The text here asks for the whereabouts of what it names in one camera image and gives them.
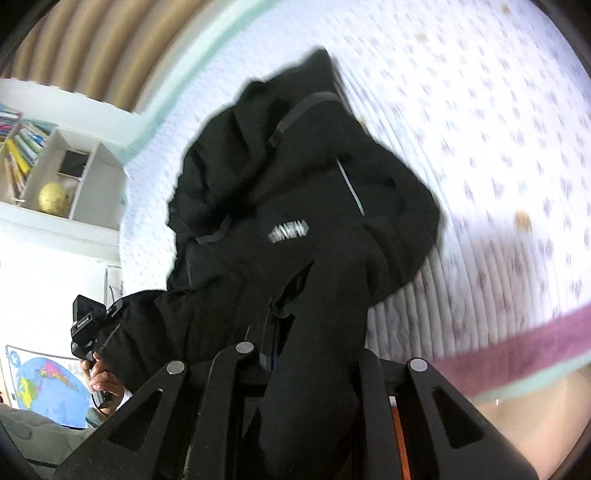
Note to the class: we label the row of books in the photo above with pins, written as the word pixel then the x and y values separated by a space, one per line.
pixel 21 147

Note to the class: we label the black hooded jacket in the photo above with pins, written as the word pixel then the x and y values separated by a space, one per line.
pixel 277 207

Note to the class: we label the gold globe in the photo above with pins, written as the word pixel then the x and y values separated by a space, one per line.
pixel 53 197

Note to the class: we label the blue world map poster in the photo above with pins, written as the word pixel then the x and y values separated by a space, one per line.
pixel 46 387

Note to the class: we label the beige striped window blind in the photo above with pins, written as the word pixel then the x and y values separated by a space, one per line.
pixel 92 60

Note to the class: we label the grey garment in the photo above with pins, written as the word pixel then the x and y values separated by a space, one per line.
pixel 37 434

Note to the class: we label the pink bed pad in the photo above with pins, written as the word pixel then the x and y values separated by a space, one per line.
pixel 521 350

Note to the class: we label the mint green bed sheet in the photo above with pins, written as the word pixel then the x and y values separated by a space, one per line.
pixel 152 120

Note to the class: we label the person's left hand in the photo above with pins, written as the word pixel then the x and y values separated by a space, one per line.
pixel 105 381

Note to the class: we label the white bookshelf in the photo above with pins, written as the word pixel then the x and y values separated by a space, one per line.
pixel 92 184

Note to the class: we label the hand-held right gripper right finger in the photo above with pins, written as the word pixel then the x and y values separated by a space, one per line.
pixel 429 392

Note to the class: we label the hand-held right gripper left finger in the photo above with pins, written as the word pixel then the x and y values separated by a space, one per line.
pixel 231 369

